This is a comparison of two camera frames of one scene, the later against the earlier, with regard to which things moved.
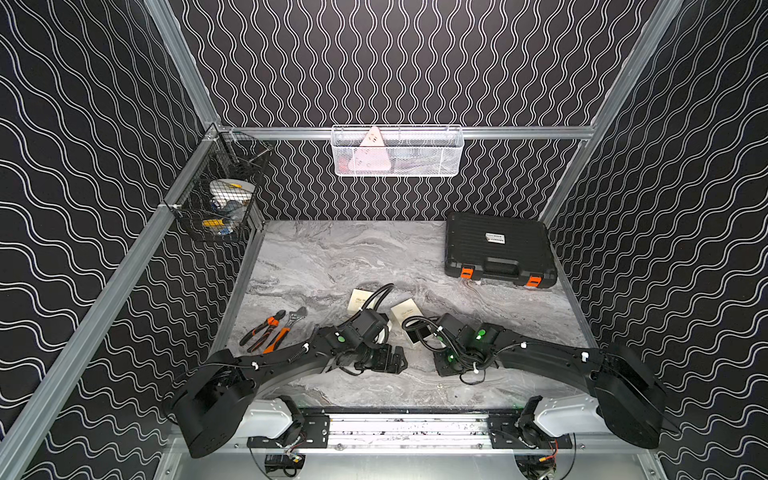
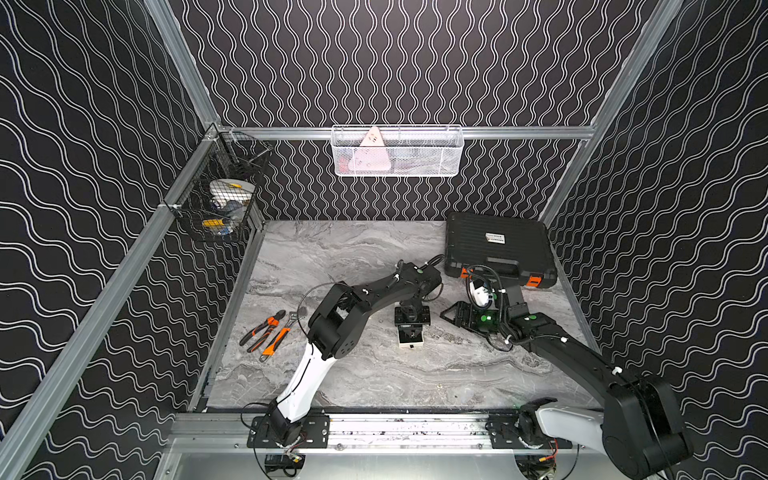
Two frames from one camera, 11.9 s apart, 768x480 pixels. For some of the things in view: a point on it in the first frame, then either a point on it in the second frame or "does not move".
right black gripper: x=441 y=369 to x=460 y=307
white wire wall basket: x=398 y=150 does not move
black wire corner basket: x=218 y=195 does not move
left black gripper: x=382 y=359 to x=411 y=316
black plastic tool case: x=479 y=246 does not move
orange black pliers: x=270 y=323 does not move
